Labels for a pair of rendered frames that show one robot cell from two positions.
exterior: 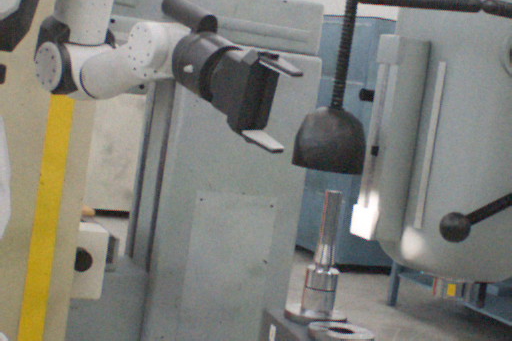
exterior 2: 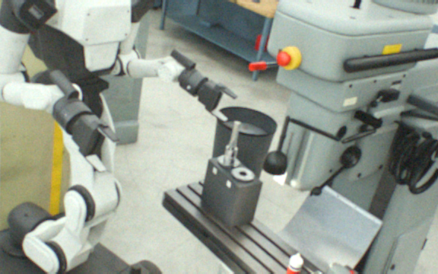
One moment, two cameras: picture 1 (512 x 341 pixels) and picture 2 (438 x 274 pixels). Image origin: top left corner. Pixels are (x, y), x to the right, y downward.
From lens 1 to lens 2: 0.86 m
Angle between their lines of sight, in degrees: 29
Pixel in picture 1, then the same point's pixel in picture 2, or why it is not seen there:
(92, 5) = (130, 39)
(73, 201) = not seen: hidden behind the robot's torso
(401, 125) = (296, 151)
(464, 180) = (316, 170)
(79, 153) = not seen: hidden behind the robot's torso
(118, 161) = not seen: outside the picture
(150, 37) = (170, 72)
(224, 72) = (204, 90)
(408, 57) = (300, 131)
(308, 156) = (271, 171)
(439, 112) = (309, 148)
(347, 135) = (284, 164)
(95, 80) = (136, 74)
